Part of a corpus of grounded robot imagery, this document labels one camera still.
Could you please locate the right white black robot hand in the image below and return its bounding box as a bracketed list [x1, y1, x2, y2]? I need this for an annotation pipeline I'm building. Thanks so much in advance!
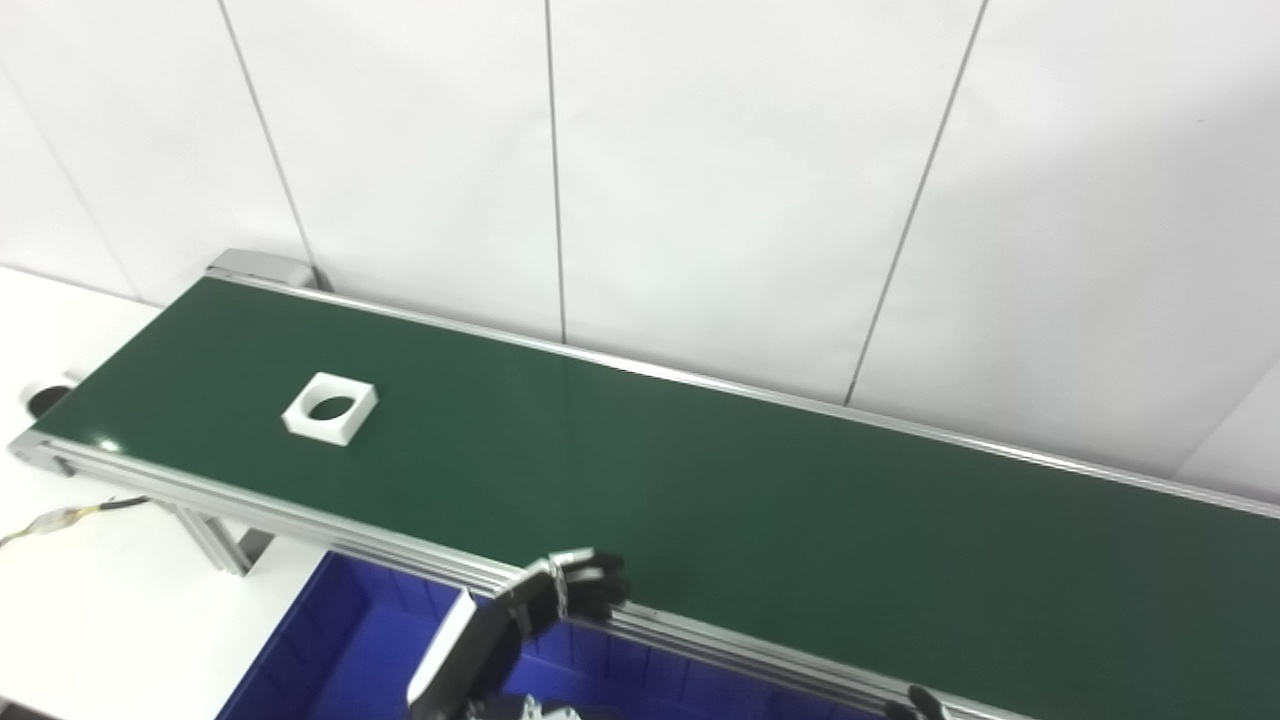
[884, 685, 950, 720]

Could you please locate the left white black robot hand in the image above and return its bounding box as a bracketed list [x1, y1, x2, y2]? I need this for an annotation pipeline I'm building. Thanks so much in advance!
[405, 547, 632, 720]

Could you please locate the white square part round hole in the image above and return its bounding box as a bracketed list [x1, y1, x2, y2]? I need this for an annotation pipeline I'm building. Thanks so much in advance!
[281, 372, 380, 447]

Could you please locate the blue plastic bin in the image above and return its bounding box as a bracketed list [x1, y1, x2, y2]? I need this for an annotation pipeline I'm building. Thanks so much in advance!
[215, 550, 901, 720]

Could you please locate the aluminium conveyor support leg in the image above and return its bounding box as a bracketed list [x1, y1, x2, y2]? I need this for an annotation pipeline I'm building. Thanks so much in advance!
[163, 500, 277, 579]

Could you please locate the grey conveyor end housing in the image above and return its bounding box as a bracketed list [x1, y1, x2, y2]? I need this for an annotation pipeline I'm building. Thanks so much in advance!
[206, 248, 324, 294]

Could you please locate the green conveyor belt aluminium frame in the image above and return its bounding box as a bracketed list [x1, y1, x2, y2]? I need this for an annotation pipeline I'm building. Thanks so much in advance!
[8, 248, 1280, 720]

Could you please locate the black cable yellow connector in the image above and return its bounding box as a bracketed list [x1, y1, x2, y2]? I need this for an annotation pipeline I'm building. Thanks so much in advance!
[0, 496, 151, 549]

